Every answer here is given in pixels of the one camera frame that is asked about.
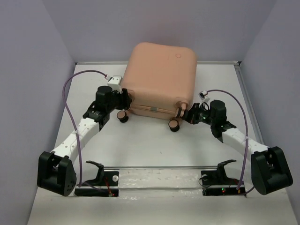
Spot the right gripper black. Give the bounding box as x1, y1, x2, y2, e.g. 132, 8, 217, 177
178, 103, 215, 126

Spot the pink hard-shell suitcase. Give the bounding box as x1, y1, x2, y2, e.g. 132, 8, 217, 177
117, 42, 197, 132

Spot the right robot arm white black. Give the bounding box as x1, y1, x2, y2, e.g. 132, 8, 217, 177
183, 100, 293, 195

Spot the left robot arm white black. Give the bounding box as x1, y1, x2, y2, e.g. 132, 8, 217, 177
37, 86, 132, 196

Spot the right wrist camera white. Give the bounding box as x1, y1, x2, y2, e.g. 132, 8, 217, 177
198, 91, 210, 110

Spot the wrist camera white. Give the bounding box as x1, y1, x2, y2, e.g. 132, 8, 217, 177
198, 91, 210, 110
107, 76, 123, 93

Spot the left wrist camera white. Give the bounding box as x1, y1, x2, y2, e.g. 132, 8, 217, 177
107, 76, 123, 93

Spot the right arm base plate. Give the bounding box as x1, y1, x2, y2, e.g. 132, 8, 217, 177
198, 159, 246, 196

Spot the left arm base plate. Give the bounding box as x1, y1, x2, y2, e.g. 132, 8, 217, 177
74, 160, 119, 197

